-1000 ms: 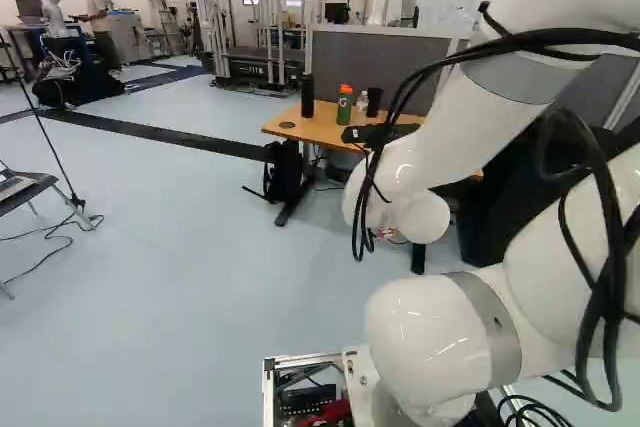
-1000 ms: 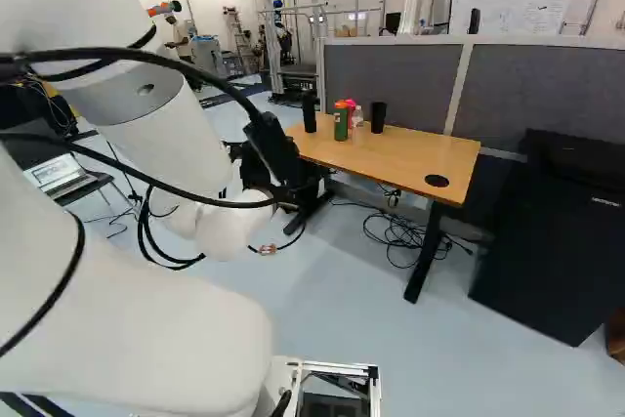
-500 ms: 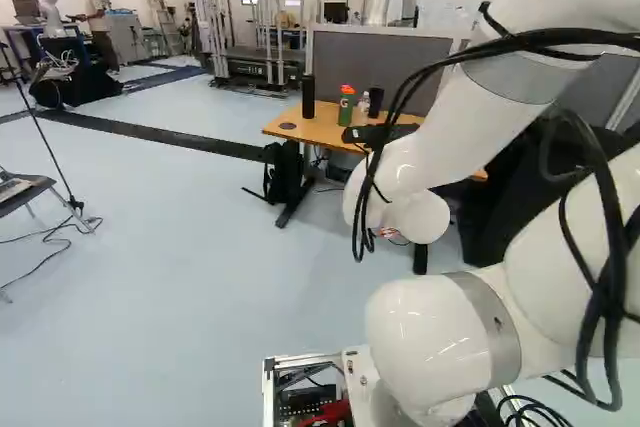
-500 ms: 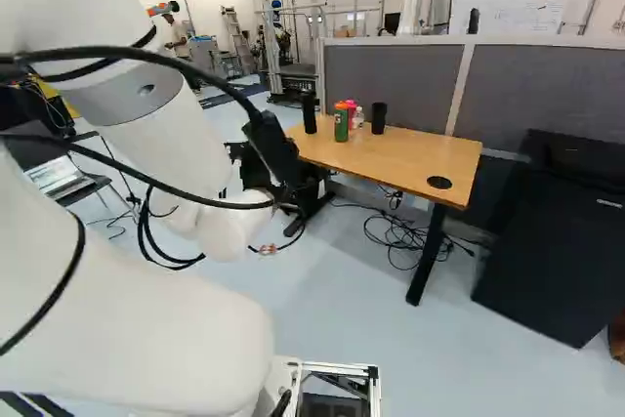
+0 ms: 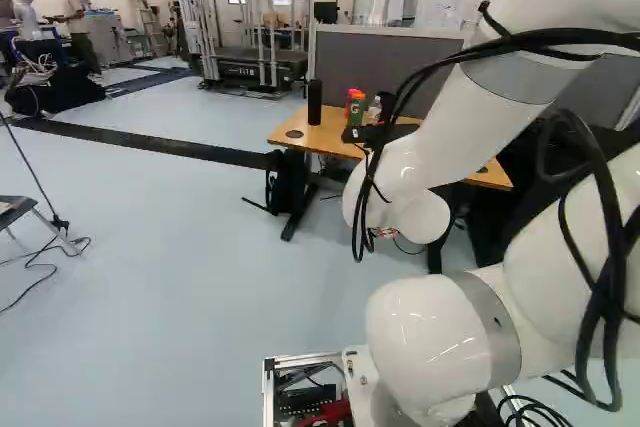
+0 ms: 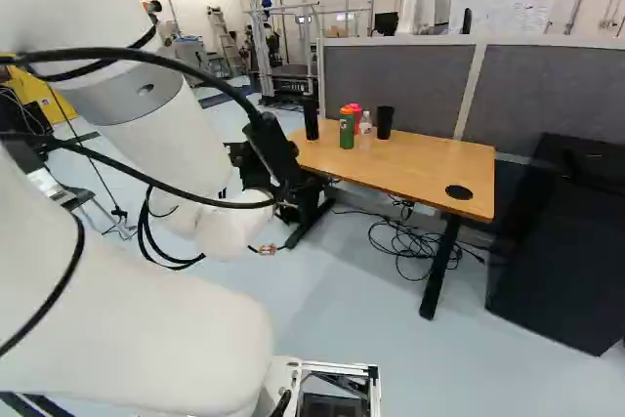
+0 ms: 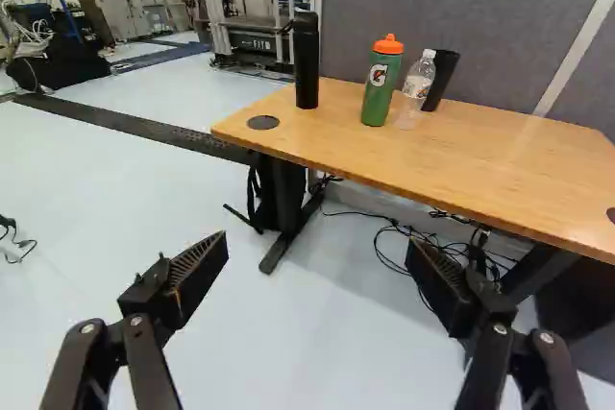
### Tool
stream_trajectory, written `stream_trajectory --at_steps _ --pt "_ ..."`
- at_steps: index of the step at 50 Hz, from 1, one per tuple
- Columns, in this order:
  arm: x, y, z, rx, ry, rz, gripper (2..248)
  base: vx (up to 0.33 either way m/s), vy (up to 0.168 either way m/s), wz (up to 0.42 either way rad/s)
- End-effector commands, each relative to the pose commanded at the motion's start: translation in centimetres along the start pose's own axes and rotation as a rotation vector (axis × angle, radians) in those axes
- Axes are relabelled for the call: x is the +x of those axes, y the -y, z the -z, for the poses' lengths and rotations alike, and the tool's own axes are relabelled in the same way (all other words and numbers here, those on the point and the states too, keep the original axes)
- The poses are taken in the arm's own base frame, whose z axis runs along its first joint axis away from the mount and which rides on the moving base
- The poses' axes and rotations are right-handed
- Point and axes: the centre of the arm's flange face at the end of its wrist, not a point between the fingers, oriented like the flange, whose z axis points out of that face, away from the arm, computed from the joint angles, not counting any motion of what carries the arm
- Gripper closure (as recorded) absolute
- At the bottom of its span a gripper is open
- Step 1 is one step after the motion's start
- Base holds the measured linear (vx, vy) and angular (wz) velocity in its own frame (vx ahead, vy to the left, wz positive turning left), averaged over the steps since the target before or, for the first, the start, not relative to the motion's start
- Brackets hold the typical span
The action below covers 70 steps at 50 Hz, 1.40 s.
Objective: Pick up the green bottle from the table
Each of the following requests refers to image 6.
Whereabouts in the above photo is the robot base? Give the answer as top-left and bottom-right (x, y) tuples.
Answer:
(257, 354), (381, 417)

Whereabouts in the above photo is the green bottle with orange cap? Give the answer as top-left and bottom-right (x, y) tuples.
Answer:
(338, 103), (363, 150)

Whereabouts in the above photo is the clear plastic bottle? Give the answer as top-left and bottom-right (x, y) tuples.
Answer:
(358, 110), (375, 151)

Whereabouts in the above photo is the tall black tumbler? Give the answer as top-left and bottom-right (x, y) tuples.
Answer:
(302, 96), (321, 142)

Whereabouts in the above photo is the wooden table with black legs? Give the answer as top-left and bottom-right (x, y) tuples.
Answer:
(284, 117), (497, 321)

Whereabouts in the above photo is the black cup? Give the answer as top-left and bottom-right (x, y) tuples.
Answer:
(375, 104), (396, 142)

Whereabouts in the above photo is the grey office partition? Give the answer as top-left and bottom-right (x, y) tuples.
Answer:
(315, 36), (625, 165)

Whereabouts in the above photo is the large black box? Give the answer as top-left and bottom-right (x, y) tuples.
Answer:
(484, 132), (625, 357)

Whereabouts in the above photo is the black floor cable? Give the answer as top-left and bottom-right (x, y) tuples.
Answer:
(366, 190), (489, 282)

